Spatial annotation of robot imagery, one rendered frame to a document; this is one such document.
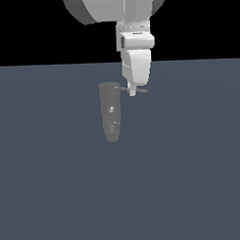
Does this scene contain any grey faucet body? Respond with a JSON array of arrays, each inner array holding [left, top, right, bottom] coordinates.
[[98, 80, 123, 143]]

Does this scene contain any thin grey faucet handle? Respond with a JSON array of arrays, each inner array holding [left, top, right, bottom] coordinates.
[[114, 84, 150, 95]]

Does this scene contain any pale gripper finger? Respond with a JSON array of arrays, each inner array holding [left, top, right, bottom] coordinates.
[[126, 80, 138, 97]]

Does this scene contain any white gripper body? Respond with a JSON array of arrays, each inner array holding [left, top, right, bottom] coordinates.
[[117, 29, 157, 87]]

